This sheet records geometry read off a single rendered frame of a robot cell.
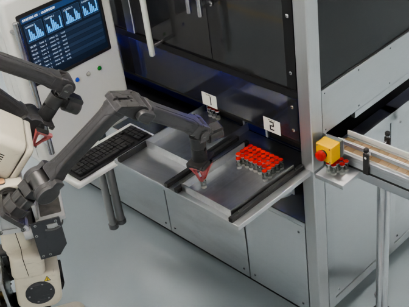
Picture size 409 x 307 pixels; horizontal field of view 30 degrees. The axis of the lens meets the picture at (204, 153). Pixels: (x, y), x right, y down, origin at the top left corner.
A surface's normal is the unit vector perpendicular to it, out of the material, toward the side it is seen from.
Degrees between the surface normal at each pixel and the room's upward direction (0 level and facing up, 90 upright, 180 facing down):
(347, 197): 90
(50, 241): 90
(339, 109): 90
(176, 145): 0
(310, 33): 90
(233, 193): 0
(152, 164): 0
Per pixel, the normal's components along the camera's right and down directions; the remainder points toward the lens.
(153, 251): -0.12, -0.82
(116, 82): 0.69, 0.33
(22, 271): 0.27, 0.51
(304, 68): -0.71, 0.47
